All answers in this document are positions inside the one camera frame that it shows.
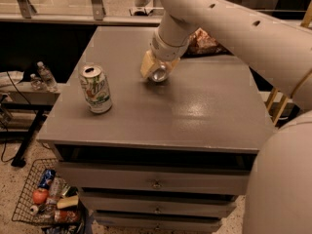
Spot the yellow sponge in basket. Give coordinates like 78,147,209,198
57,195,79,209

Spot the wire basket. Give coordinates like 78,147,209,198
12,159,83,226

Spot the red can in basket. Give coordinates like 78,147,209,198
55,210,80,223

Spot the blue pepsi can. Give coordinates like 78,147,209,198
38,169,56,189

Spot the tall clear water bottle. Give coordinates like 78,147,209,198
37,61,58,92

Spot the orange soda can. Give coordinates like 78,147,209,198
149,63,169,83

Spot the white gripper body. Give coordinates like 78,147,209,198
150,27,189,61

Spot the red apple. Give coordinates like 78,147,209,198
32,188,49,205

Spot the grey drawer cabinet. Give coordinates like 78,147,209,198
38,26,274,234

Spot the short clear water bottle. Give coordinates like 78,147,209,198
30,74,44,91

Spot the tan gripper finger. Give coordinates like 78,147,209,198
165,58,180,73
140,50,160,79

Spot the brown chip bag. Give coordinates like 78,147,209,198
185,28,227,56

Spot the green white 7up can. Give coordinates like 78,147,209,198
79,65,112,114

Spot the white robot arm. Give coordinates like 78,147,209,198
136,0,312,234

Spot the black side table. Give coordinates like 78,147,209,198
0,82,61,168

